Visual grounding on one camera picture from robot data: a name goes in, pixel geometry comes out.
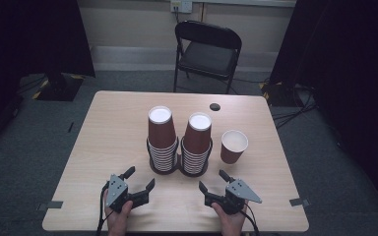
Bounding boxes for left hand-held gripper cable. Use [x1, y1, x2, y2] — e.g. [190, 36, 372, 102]
[94, 182, 108, 236]

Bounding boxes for stack of brown paper cups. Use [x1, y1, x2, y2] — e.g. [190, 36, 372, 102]
[146, 105, 180, 173]
[180, 111, 214, 175]

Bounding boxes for right hand-held gripper cable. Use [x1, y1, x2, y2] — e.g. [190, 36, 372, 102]
[240, 202, 261, 236]

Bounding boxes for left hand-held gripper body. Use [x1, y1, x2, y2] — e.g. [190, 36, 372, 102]
[101, 174, 152, 214]

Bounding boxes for black stand base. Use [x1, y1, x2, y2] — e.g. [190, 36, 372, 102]
[31, 72, 85, 102]
[258, 80, 297, 108]

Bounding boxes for single brown paper cup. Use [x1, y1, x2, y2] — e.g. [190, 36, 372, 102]
[220, 129, 250, 165]

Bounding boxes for grey tape strip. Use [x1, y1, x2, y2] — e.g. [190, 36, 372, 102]
[36, 200, 64, 211]
[288, 197, 311, 208]

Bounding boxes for hand-held gripper cable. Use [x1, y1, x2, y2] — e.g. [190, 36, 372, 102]
[94, 182, 108, 236]
[240, 202, 261, 236]

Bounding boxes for white wall socket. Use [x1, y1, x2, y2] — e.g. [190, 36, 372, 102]
[169, 0, 194, 15]

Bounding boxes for person's left hand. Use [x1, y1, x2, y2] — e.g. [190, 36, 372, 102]
[103, 191, 134, 236]

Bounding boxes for person's right hand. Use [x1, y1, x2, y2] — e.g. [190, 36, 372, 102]
[210, 202, 249, 236]

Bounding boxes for black floor cables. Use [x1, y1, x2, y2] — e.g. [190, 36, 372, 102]
[271, 83, 320, 130]

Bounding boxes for black plug cable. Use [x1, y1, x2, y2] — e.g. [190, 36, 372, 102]
[173, 5, 182, 25]

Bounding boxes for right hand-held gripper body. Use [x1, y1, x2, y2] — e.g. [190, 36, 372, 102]
[204, 178, 263, 216]

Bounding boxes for black folding chair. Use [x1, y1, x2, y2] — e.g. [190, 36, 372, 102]
[172, 20, 243, 95]

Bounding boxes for dark curtain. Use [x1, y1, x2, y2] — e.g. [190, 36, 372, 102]
[268, 0, 378, 218]
[0, 0, 96, 155]

